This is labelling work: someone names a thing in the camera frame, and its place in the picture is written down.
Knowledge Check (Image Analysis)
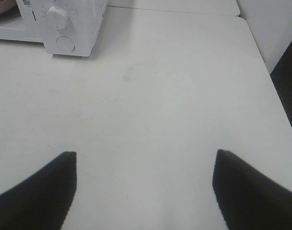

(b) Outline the pink round plate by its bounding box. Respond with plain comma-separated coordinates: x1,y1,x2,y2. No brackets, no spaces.
0,0,17,14

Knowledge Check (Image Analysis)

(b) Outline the round white door release button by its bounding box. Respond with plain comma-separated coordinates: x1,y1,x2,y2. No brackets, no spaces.
56,36,75,52

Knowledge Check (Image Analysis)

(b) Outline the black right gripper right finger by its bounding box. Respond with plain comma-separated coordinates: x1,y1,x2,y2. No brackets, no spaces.
212,149,292,230

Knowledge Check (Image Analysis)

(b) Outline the white microwave oven body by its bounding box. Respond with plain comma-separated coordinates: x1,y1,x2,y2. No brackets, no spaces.
0,0,107,57

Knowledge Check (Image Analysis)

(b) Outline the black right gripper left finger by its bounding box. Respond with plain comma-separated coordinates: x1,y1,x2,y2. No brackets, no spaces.
0,152,77,230

